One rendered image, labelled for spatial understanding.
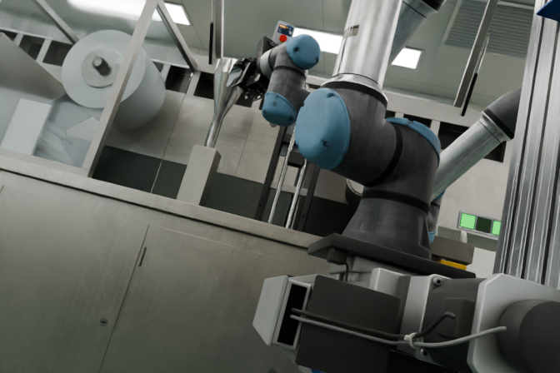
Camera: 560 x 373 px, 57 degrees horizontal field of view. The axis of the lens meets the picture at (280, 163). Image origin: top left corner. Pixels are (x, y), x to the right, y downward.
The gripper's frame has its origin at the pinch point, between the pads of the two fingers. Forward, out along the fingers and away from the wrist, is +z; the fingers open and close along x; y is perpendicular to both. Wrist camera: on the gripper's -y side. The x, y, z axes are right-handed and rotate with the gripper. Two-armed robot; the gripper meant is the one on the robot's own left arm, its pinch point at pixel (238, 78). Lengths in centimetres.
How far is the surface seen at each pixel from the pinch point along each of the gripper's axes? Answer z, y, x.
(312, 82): 17.7, -22.7, 29.2
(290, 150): 18.7, 1.9, 32.1
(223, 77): 54, -23, 11
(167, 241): 23, 45, 9
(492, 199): 8, -22, 117
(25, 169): 51, 41, -33
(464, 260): -12, 14, 88
